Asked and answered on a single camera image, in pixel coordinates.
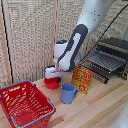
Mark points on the red plastic bowl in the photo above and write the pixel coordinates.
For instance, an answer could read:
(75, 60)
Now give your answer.
(51, 84)

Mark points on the yellow red cracker box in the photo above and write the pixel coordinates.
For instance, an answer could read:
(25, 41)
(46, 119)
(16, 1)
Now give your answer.
(82, 80)

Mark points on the black metal rack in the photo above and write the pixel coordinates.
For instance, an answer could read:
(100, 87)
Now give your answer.
(115, 45)

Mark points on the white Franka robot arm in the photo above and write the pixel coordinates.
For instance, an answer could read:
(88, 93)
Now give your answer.
(88, 20)

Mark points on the blue ceramic mug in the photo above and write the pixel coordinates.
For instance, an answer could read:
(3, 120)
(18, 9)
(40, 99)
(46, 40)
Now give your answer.
(67, 94)

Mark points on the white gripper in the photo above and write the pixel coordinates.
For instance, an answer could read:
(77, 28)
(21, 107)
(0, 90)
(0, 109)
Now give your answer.
(51, 72)

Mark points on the metal oven tray rack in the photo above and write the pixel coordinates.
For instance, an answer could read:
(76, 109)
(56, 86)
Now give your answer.
(105, 61)

